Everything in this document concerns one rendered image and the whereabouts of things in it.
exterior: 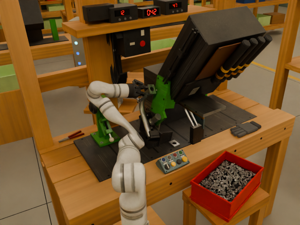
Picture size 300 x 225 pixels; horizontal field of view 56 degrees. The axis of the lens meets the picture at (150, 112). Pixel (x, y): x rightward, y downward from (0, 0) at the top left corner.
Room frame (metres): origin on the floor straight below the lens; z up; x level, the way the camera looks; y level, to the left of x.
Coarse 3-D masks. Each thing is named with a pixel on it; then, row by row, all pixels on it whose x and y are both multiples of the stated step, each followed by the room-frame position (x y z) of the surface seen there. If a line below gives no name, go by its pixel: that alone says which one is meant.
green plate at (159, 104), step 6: (162, 78) 1.39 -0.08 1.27; (156, 84) 1.42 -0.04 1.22; (162, 84) 1.38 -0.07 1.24; (168, 84) 1.34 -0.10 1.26; (162, 90) 1.36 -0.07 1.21; (168, 90) 1.33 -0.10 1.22; (156, 96) 1.39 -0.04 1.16; (162, 96) 1.35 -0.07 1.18; (168, 96) 1.35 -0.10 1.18; (156, 102) 1.38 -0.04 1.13; (162, 102) 1.34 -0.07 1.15; (168, 102) 1.35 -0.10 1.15; (174, 102) 1.37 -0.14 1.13; (150, 108) 1.41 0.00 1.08; (156, 108) 1.37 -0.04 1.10; (162, 108) 1.32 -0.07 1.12
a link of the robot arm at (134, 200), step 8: (128, 168) 0.68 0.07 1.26; (136, 168) 0.68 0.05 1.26; (144, 168) 0.69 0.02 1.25; (128, 176) 0.66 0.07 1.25; (136, 176) 0.66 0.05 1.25; (144, 176) 0.67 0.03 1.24; (128, 184) 0.64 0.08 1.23; (136, 184) 0.65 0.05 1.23; (144, 184) 0.66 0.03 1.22; (128, 192) 0.70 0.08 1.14; (136, 192) 0.68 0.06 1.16; (144, 192) 0.66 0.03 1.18; (120, 200) 0.68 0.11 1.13; (128, 200) 0.67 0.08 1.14; (136, 200) 0.65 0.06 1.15; (144, 200) 0.66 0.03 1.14; (128, 208) 0.65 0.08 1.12; (136, 208) 0.65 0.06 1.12
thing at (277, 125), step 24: (264, 120) 1.53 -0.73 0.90; (288, 120) 1.52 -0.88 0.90; (216, 144) 1.29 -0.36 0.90; (240, 144) 1.30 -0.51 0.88; (264, 144) 1.42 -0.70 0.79; (192, 168) 1.13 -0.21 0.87; (96, 192) 0.95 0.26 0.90; (168, 192) 1.05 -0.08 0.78; (72, 216) 0.82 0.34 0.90; (96, 216) 0.86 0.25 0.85; (120, 216) 0.92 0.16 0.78
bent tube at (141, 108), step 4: (148, 84) 1.41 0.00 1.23; (152, 84) 1.42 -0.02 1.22; (148, 88) 1.39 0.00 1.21; (152, 88) 1.41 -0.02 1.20; (152, 92) 1.38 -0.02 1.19; (144, 100) 1.43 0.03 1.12; (140, 104) 1.43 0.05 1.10; (144, 104) 1.44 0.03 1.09; (140, 108) 1.42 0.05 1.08; (144, 108) 1.42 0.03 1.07; (140, 112) 1.41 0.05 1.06; (144, 112) 1.40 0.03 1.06; (144, 116) 1.38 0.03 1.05; (144, 120) 1.36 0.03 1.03; (144, 124) 1.35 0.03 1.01; (148, 124) 1.35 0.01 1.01; (148, 128) 1.33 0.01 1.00; (148, 132) 1.31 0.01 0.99; (148, 136) 1.29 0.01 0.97
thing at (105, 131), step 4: (100, 116) 1.38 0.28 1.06; (100, 120) 1.37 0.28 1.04; (104, 120) 1.37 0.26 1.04; (100, 124) 1.37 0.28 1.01; (108, 124) 1.38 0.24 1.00; (104, 128) 1.36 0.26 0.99; (108, 128) 1.37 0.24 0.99; (104, 132) 1.34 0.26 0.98; (108, 132) 1.32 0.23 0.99; (112, 132) 1.36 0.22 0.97
